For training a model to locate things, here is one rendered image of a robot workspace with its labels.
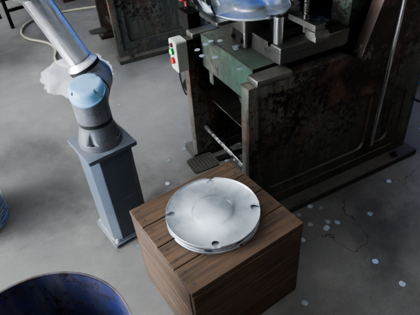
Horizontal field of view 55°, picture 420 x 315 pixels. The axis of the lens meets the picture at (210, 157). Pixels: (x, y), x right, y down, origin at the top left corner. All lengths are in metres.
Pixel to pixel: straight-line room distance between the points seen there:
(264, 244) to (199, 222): 0.20
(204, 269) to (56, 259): 0.78
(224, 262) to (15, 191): 1.27
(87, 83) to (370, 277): 1.19
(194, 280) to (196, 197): 0.29
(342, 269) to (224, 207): 0.57
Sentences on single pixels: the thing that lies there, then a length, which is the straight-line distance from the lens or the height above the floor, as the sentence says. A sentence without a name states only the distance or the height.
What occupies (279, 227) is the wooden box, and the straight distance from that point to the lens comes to 1.24.
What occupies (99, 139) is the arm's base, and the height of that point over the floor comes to 0.50.
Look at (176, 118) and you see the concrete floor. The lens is 2.36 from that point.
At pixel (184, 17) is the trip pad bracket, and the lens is 1.78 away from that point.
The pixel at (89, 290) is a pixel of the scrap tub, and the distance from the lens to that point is 1.11.
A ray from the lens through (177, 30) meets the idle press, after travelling 3.19.
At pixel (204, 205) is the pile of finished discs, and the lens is 1.26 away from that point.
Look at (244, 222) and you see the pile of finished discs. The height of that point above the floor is 0.38.
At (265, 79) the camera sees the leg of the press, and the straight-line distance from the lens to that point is 1.35.
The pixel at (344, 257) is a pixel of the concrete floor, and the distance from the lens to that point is 1.65.
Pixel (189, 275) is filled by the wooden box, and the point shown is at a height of 0.35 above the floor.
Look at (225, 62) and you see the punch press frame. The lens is 1.57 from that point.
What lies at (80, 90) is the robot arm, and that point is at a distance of 1.36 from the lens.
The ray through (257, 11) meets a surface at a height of 0.78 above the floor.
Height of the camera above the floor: 1.29
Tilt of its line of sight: 39 degrees down
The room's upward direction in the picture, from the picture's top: 5 degrees counter-clockwise
